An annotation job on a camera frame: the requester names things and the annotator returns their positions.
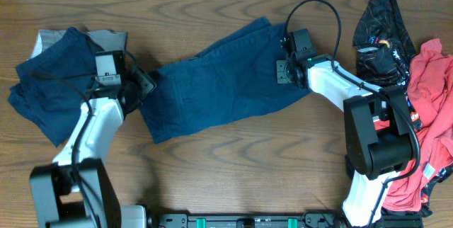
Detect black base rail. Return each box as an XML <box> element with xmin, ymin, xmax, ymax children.
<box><xmin>120</xmin><ymin>205</ymin><xmax>425</xmax><ymax>228</ymax></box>

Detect folded grey garment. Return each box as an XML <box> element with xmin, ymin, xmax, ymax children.
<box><xmin>29</xmin><ymin>29</ymin><xmax>127</xmax><ymax>59</ymax></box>

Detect orange red t-shirt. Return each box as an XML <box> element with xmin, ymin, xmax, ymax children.
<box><xmin>383</xmin><ymin>38</ymin><xmax>452</xmax><ymax>212</ymax></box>

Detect black patterned garment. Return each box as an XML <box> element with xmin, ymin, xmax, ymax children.
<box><xmin>352</xmin><ymin>0</ymin><xmax>452</xmax><ymax>217</ymax></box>

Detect navy blue shorts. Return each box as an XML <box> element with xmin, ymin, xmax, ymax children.
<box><xmin>139</xmin><ymin>17</ymin><xmax>309</xmax><ymax>144</ymax></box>
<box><xmin>8</xmin><ymin>27</ymin><xmax>104</xmax><ymax>147</ymax></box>

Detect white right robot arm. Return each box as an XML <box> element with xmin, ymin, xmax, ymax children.
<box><xmin>276</xmin><ymin>55</ymin><xmax>420</xmax><ymax>227</ymax></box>

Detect white garment care label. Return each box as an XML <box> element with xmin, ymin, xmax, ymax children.
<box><xmin>423</xmin><ymin>163</ymin><xmax>435</xmax><ymax>181</ymax></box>

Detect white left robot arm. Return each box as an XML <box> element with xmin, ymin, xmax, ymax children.
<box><xmin>29</xmin><ymin>66</ymin><xmax>156</xmax><ymax>228</ymax></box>

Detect folded navy blue shorts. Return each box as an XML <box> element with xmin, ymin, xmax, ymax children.
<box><xmin>8</xmin><ymin>27</ymin><xmax>104</xmax><ymax>147</ymax></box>

